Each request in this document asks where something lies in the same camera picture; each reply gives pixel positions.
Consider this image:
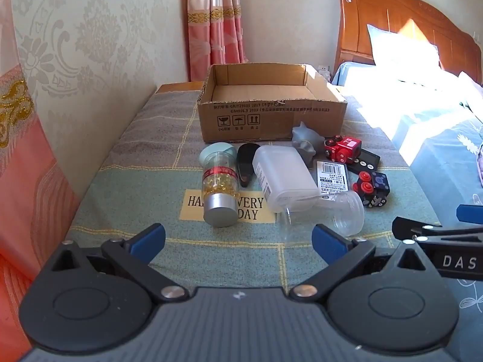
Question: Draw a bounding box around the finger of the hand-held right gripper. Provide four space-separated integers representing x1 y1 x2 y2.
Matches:
456 204 483 222
392 217 483 243

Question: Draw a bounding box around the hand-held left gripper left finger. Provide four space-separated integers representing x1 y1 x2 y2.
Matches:
44 223 190 303

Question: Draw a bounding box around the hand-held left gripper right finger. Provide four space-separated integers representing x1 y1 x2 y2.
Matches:
289 224 443 303

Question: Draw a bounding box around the clear plastic jar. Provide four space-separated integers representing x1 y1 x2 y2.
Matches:
281 190 365 242

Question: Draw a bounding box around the clear plastic card case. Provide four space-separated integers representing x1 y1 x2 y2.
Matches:
315 159 350 194

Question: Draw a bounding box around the translucent white plastic container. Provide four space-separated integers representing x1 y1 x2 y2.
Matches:
252 144 321 214

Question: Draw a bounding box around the glass bottle silver cap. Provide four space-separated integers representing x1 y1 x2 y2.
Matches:
202 151 241 228

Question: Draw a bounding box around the black digital timer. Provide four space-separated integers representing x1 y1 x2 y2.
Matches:
345 147 381 176

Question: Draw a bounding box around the grey cat toy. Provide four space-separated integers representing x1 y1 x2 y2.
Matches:
292 122 326 170

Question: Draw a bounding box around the mint green round lid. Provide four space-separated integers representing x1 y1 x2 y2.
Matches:
199 141 235 164

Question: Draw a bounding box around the black oval case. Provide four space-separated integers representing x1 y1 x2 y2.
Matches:
237 142 262 188

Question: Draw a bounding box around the brown cardboard box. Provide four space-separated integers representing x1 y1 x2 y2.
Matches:
196 63 348 144

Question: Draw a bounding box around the checked tablecloth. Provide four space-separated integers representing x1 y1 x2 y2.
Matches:
64 90 442 298

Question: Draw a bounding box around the pink curtain gold band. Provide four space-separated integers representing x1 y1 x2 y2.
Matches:
0 0 82 351
183 0 250 81

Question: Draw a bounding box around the wooden bedside table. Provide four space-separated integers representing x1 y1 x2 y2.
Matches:
156 81 206 95

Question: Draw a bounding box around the white pillow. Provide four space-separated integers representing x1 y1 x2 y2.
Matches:
366 24 440 70

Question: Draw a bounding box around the wooden bed headboard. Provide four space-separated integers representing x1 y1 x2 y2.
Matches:
334 0 483 85

